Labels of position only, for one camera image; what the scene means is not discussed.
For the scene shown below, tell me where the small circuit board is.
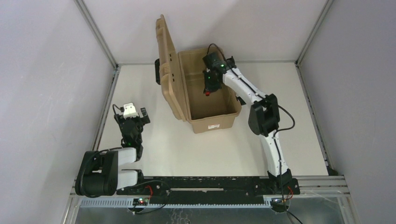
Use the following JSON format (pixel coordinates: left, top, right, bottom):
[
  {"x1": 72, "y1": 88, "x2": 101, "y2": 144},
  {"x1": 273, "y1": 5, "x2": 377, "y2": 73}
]
[
  {"x1": 132, "y1": 197, "x2": 149, "y2": 207},
  {"x1": 270, "y1": 199, "x2": 289, "y2": 213}
]

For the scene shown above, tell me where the tan plastic storage bin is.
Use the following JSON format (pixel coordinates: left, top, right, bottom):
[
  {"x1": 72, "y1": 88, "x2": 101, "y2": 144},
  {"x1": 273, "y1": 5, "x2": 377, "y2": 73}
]
[{"x1": 155, "y1": 15, "x2": 242, "y2": 133}]

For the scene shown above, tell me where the left small circuit board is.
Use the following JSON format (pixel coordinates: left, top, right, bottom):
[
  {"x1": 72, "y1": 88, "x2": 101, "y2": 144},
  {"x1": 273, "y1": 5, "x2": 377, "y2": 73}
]
[{"x1": 132, "y1": 197, "x2": 149, "y2": 207}]

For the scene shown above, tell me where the aluminium frame rail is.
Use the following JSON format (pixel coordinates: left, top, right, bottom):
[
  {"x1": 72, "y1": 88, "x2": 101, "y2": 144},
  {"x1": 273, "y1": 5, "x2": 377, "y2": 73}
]
[{"x1": 91, "y1": 65, "x2": 121, "y2": 151}]

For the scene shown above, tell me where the right small circuit board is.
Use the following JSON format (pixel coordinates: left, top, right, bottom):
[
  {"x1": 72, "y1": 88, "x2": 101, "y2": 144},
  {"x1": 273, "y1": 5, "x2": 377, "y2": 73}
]
[{"x1": 270, "y1": 199, "x2": 289, "y2": 213}]

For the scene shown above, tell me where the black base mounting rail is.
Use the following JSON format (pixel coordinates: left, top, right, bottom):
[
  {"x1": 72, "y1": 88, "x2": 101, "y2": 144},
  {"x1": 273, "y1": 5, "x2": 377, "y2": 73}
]
[{"x1": 116, "y1": 176, "x2": 301, "y2": 205}]

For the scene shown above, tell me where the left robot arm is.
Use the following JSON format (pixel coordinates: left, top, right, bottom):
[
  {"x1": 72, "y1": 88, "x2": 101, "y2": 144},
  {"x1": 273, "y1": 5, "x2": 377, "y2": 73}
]
[{"x1": 75, "y1": 103, "x2": 150, "y2": 198}]

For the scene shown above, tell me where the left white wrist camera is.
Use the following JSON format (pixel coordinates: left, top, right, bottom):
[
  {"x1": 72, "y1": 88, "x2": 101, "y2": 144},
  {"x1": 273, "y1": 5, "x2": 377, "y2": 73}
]
[{"x1": 122, "y1": 103, "x2": 139, "y2": 119}]

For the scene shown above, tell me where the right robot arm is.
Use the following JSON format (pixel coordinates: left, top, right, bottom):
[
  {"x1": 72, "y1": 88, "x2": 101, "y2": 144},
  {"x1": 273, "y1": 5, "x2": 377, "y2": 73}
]
[{"x1": 203, "y1": 53, "x2": 300, "y2": 200}]

